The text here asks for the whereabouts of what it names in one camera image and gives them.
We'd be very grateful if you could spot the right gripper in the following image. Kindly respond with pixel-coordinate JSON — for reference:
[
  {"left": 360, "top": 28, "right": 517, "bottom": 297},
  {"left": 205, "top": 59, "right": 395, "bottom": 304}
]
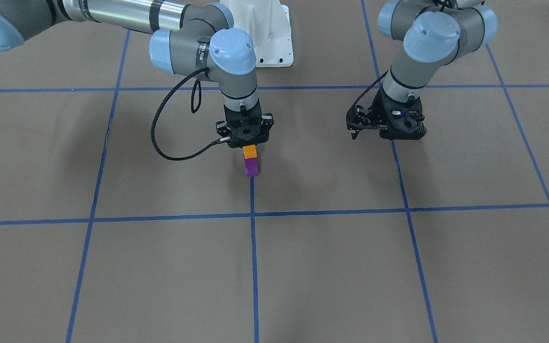
[{"left": 216, "top": 104, "right": 274, "bottom": 147}]

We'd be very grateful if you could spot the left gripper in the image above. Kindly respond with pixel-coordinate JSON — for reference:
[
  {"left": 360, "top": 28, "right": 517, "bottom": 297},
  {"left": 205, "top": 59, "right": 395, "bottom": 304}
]
[{"left": 346, "top": 89, "right": 427, "bottom": 140}]

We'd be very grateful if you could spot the orange trapezoid block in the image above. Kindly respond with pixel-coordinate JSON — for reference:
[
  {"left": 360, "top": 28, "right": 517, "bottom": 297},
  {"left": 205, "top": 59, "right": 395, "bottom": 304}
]
[{"left": 242, "top": 145, "right": 257, "bottom": 159}]

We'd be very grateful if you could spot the purple trapezoid block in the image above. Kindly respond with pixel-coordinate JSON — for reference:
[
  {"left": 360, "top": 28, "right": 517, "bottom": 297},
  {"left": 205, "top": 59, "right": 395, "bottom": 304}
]
[{"left": 244, "top": 158, "right": 260, "bottom": 177}]

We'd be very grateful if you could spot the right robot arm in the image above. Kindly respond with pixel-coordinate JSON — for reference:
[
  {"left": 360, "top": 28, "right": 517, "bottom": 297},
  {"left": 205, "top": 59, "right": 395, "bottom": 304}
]
[{"left": 0, "top": 0, "right": 274, "bottom": 162}]

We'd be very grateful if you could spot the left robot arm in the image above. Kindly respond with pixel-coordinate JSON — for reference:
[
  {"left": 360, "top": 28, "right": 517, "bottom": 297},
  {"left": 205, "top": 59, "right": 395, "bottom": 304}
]
[{"left": 345, "top": 0, "right": 498, "bottom": 140}]

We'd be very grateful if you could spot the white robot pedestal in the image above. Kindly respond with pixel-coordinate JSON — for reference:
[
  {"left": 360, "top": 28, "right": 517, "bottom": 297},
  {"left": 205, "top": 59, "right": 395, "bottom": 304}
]
[{"left": 220, "top": 0, "right": 294, "bottom": 68}]

